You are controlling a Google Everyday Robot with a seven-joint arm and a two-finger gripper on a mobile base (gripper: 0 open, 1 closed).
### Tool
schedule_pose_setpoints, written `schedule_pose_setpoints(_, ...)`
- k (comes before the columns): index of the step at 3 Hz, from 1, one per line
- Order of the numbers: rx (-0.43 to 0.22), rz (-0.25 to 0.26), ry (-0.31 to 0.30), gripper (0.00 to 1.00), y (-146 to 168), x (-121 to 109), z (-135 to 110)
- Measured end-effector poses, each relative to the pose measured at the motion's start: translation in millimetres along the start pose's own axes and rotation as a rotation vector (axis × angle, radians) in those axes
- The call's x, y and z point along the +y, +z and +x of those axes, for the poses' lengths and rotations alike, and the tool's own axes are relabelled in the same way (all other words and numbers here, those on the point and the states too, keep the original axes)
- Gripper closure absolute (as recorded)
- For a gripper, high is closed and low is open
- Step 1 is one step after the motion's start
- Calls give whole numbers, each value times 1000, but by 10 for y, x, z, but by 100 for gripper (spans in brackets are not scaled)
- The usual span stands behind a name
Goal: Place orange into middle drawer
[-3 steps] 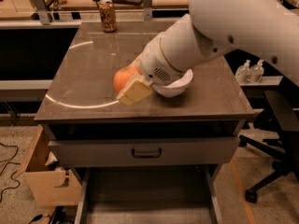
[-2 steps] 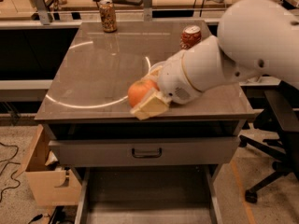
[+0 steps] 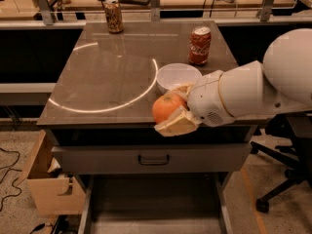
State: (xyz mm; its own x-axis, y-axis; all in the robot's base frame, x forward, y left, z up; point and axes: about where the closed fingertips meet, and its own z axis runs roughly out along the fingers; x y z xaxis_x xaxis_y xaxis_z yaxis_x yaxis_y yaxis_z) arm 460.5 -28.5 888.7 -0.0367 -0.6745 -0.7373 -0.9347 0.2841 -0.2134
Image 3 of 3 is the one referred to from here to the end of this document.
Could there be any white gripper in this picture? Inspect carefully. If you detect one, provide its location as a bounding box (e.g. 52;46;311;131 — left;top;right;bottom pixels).
154;70;235;137

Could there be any orange fruit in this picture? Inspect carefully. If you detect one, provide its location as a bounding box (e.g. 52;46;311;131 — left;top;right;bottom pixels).
152;93;187;124

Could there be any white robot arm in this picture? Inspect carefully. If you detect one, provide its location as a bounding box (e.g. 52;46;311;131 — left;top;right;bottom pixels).
155;28;312;137

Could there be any grey top drawer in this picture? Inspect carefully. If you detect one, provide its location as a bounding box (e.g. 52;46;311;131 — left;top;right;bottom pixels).
52;143;251;175

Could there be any grey drawer cabinet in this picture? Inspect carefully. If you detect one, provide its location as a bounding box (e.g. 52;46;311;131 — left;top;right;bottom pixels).
36;19;267;234

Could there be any open middle drawer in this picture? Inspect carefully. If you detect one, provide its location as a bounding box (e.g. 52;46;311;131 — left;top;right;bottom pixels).
78;174;234;234

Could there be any white ceramic bowl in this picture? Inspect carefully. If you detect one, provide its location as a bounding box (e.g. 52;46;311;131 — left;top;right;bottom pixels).
156;63;202;94

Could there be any red cola can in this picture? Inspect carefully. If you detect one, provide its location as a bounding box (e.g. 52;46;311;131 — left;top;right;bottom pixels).
188;26;212;65

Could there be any black office chair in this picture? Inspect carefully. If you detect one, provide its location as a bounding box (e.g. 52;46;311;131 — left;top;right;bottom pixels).
251;112;312;213

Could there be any brown patterned drink can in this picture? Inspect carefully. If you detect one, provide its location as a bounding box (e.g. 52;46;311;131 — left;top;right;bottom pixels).
104;0;124;33

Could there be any cardboard box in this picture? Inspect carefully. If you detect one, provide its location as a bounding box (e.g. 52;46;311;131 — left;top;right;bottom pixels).
17;131;86;215

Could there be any metal guard rail frame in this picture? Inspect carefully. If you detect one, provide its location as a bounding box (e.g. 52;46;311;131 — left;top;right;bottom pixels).
28;0;308;26

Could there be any black floor cable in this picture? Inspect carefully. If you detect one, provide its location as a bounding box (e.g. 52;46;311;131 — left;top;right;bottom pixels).
0;146;23;213

